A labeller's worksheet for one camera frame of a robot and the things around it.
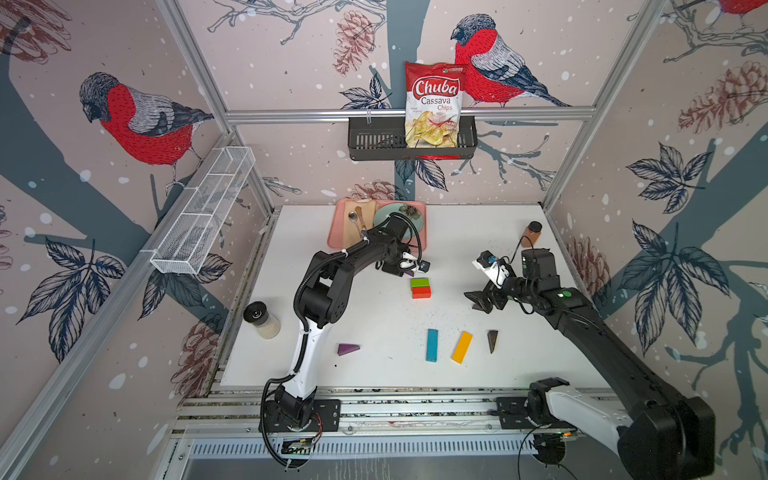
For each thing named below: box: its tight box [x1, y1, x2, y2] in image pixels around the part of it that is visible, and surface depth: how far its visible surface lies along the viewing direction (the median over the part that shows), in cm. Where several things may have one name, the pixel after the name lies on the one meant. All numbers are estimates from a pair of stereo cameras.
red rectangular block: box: [411, 286, 432, 299], surface depth 97 cm
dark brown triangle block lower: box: [487, 330, 499, 354], surface depth 87 cm
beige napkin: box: [343, 199, 376, 249], surface depth 121 cm
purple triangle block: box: [337, 343, 360, 356], surface depth 85 cm
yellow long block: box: [451, 330, 474, 364], surface depth 87 cm
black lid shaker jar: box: [243, 301, 281, 339], surface depth 82 cm
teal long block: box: [426, 329, 439, 363], surface depth 87 cm
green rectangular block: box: [410, 278, 431, 288], surface depth 100 cm
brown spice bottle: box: [521, 220, 543, 247], surface depth 105 cm
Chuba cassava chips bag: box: [405, 61, 465, 148], surface depth 87 cm
